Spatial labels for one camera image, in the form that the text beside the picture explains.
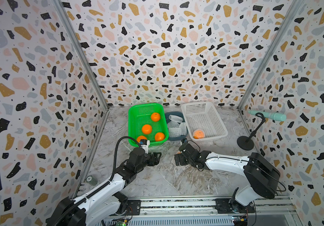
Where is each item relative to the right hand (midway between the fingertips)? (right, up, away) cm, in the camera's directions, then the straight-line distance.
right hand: (182, 157), depth 88 cm
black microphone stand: (+46, +7, +11) cm, 48 cm away
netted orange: (-24, +17, +12) cm, 32 cm away
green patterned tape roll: (-50, -10, -12) cm, 52 cm away
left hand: (-13, +4, -6) cm, 15 cm away
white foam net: (-4, +25, +17) cm, 31 cm away
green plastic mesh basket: (-33, +28, +25) cm, 49 cm away
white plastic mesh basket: (+20, +27, +28) cm, 44 cm away
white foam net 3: (+2, +17, +12) cm, 21 cm away
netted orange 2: (-15, +12, +6) cm, 20 cm away
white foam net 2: (-6, +21, +18) cm, 28 cm away
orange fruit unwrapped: (-19, +26, +21) cm, 39 cm away
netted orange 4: (+12, +14, +9) cm, 20 cm away
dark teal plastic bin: (-3, +29, +21) cm, 36 cm away
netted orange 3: (-27, +11, +8) cm, 31 cm away
